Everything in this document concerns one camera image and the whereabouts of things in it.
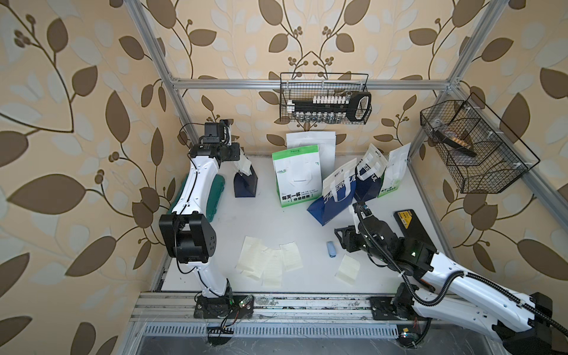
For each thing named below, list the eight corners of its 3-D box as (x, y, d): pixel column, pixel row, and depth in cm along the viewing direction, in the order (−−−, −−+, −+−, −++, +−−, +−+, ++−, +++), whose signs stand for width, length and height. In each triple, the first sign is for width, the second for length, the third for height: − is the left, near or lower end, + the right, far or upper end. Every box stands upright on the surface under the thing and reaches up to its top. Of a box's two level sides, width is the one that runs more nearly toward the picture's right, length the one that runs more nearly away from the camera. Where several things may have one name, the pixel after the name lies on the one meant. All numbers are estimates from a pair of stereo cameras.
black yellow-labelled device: (412, 254, 88) (416, 252, 86) (392, 214, 100) (394, 210, 98) (432, 251, 89) (436, 248, 87) (409, 211, 101) (412, 208, 98)
